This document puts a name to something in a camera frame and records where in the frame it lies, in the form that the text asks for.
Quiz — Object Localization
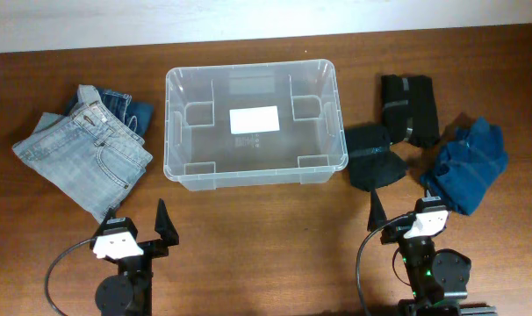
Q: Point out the light blue jeans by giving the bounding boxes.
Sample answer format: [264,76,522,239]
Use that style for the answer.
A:
[12,85,153,222]

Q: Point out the dark blue jeans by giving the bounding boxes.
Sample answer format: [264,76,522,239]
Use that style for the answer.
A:
[58,85,154,144]

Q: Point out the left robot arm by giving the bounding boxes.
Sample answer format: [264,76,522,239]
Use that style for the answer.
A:
[90,200,179,316]

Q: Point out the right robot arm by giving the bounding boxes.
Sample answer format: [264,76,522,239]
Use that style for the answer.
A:
[368,190,471,315]

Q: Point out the blue folded shirt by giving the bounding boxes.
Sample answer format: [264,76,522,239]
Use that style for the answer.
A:
[421,118,508,216]

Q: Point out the black folded garment, lower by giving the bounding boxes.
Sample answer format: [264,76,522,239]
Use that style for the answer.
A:
[345,125,407,191]

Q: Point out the black folded garment, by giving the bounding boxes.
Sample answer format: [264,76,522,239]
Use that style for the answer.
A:
[345,125,407,191]
[381,75,440,148]

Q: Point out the black folded garment, upper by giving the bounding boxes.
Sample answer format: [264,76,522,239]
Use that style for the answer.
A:
[381,75,440,148]

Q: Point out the clear plastic storage bin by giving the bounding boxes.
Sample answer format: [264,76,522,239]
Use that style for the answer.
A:
[163,59,349,191]

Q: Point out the white label in bin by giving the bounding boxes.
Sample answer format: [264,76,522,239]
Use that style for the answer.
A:
[229,106,280,134]

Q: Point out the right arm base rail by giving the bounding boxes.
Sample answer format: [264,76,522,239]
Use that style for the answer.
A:
[397,298,499,316]

